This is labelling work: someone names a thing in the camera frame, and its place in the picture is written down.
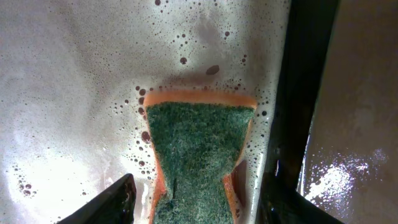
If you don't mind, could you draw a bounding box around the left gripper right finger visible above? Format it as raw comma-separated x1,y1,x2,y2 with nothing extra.
259,186,342,224

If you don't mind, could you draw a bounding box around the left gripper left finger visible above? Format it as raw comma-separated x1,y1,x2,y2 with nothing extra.
58,174,136,224

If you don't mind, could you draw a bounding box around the green orange sponge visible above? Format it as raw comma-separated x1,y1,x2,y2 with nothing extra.
144,90,257,223

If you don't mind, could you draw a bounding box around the black soapy water tray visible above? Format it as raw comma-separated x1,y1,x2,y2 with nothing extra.
0,0,343,224

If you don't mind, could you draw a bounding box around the brown serving tray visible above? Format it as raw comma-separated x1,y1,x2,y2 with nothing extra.
298,0,397,223

